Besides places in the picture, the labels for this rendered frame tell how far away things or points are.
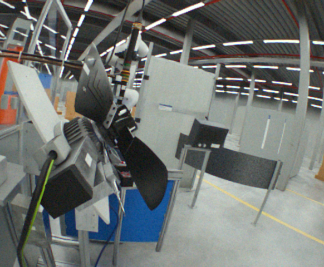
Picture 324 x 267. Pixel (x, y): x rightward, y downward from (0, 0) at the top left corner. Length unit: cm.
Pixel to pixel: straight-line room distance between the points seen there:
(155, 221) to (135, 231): 20
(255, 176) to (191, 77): 172
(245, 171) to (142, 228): 146
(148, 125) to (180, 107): 56
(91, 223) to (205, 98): 259
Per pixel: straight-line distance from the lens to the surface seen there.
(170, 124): 279
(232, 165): 240
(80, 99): 44
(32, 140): 73
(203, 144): 135
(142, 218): 152
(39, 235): 84
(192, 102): 290
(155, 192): 56
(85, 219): 82
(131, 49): 84
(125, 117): 68
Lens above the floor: 129
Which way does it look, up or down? 8 degrees down
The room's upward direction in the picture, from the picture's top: 12 degrees clockwise
